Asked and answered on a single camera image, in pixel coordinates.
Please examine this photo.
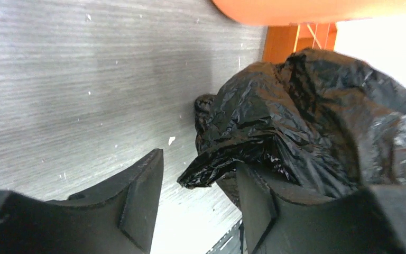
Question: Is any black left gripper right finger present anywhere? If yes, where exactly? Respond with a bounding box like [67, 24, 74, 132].
[236, 163, 406, 253]

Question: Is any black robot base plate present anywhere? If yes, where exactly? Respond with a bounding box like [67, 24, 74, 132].
[206, 219, 248, 254]

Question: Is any orange plastic trash bin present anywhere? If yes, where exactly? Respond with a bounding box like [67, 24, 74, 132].
[213, 0, 406, 26]

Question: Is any orange compartment tray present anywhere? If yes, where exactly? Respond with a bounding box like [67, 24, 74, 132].
[262, 23, 337, 64]

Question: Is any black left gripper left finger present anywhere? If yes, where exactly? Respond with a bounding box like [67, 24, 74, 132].
[0, 149, 164, 253]

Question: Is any black plastic trash bag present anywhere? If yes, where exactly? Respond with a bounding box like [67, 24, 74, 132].
[178, 49, 406, 198]

